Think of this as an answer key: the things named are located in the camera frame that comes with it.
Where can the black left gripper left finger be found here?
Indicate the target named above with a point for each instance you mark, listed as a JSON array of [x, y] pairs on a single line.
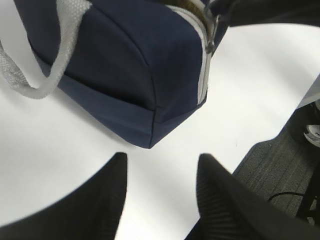
[[91, 212]]

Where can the navy blue lunch bag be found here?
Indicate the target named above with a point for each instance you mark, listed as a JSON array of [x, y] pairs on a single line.
[[139, 67]]

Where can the white sneaker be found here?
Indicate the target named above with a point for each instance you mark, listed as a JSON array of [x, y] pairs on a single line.
[[312, 134]]

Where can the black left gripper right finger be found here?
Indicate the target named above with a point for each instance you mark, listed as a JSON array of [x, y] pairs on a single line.
[[230, 211]]

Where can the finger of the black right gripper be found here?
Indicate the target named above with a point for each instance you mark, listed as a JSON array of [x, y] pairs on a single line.
[[253, 12]]

